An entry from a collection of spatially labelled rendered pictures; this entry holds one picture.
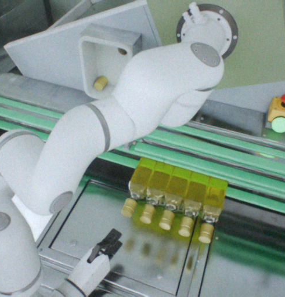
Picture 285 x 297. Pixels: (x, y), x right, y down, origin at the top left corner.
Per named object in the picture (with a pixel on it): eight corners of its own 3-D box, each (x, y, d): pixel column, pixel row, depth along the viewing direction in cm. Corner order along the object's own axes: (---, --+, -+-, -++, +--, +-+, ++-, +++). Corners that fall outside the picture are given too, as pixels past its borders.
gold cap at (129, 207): (126, 203, 94) (121, 215, 91) (126, 196, 91) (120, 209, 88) (137, 206, 93) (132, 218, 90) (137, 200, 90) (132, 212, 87)
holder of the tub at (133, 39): (97, 93, 117) (88, 105, 112) (90, 22, 97) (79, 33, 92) (140, 104, 113) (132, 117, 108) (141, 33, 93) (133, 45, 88)
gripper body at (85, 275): (86, 308, 76) (114, 272, 83) (80, 295, 69) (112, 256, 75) (64, 290, 79) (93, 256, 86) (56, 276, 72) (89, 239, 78)
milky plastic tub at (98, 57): (95, 82, 113) (85, 96, 107) (89, 22, 96) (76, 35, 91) (140, 93, 109) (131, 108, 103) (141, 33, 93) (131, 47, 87)
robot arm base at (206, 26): (168, 12, 77) (146, 42, 67) (214, -12, 69) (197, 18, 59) (195, 64, 84) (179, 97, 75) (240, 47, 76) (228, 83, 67)
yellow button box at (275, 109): (266, 112, 97) (264, 127, 93) (274, 93, 92) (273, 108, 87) (289, 118, 96) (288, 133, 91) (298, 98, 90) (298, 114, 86)
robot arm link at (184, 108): (161, 75, 72) (136, 119, 62) (187, 28, 61) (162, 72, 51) (197, 96, 72) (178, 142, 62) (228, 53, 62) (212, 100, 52)
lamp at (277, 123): (270, 125, 91) (269, 131, 90) (275, 113, 88) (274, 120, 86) (285, 129, 90) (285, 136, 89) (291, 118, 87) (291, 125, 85)
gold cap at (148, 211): (144, 209, 92) (139, 221, 89) (144, 202, 90) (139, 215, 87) (155, 212, 92) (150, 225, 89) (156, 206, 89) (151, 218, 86)
